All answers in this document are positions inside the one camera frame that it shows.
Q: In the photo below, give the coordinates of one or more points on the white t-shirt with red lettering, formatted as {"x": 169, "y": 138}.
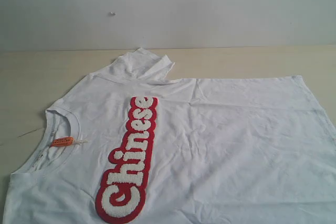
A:
{"x": 179, "y": 151}

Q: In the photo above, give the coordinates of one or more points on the orange neck size tag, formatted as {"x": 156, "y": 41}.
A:
{"x": 66, "y": 141}

